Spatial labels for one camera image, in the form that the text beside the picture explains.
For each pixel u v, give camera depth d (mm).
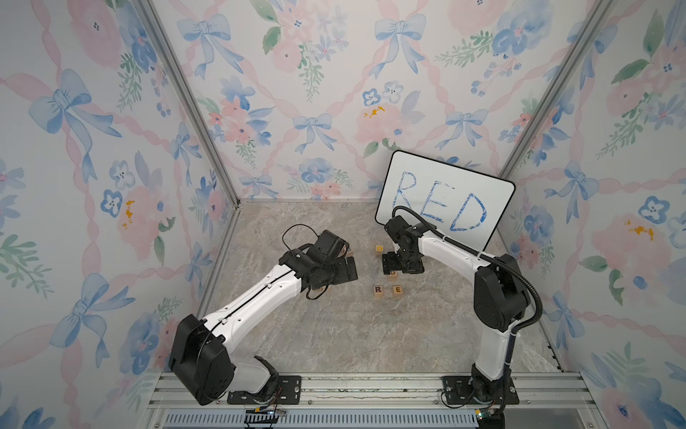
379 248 1008
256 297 473
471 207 904
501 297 501
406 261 775
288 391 744
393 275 950
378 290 903
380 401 733
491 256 532
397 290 902
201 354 396
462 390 732
